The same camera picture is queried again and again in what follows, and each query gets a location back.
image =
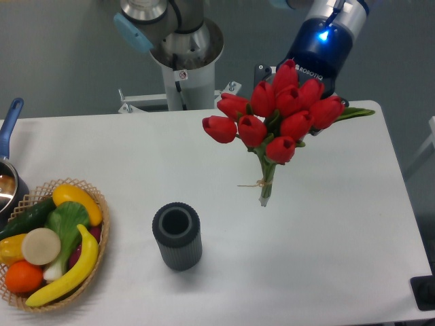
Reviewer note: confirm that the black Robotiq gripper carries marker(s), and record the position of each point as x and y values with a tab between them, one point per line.
319	51

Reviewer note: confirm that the red tulip bouquet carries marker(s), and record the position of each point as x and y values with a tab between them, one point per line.
273	122

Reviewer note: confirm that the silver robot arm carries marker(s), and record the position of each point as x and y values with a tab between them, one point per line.
268	26

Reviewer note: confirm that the grey ribbed vase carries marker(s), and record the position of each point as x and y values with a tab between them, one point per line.
177	230

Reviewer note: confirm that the black device at edge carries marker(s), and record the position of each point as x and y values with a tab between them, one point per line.
423	291

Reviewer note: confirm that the dark red vegetable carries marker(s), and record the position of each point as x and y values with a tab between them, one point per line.
96	232

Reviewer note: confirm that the green bok choy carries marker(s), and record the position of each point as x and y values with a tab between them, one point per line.
63	221

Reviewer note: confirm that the yellow banana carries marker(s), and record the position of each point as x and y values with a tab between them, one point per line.
74	277

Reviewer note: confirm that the green cucumber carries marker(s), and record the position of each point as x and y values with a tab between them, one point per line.
30	219

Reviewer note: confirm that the yellow bell pepper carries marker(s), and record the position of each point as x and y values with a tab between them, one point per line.
11	251

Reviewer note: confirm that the orange fruit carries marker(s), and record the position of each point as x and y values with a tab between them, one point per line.
23	277

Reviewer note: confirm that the woven wicker basket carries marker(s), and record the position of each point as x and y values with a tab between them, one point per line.
37	195

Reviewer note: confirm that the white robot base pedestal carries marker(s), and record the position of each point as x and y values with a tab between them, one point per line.
187	62

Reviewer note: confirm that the white frame at right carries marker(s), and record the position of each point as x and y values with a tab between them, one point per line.
423	153

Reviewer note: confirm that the blue handled saucepan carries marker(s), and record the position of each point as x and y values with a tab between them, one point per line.
13	187

